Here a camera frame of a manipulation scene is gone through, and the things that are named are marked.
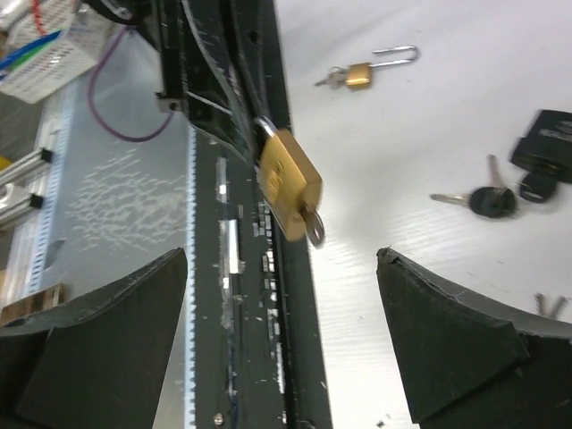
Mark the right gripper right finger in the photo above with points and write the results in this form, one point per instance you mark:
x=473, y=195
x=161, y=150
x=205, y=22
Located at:
x=466, y=359

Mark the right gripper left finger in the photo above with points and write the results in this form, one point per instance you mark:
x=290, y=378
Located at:
x=99, y=360

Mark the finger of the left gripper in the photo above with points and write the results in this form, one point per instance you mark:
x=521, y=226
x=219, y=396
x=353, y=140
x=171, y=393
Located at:
x=261, y=72
x=216, y=100

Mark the silver keys of small padlock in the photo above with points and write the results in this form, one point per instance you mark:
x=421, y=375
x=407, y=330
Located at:
x=335, y=78

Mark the medium brass padlock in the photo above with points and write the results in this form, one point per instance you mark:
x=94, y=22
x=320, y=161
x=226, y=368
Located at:
x=291, y=185

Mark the small brass padlock long shackle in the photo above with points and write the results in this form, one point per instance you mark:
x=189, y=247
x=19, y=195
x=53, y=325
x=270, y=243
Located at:
x=359, y=75

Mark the silver keys of large padlock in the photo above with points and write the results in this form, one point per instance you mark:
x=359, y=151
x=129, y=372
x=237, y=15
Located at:
x=550, y=308

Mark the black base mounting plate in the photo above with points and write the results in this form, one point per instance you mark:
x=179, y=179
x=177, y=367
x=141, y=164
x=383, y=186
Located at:
x=258, y=359

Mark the black-headed keys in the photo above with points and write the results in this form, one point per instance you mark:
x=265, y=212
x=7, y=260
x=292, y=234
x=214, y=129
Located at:
x=498, y=200

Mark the white perforated basket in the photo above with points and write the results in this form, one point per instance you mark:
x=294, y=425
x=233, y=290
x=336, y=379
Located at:
x=47, y=53

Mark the black padlock open shackle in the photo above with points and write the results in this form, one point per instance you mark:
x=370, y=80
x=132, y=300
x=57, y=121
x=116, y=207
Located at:
x=546, y=148

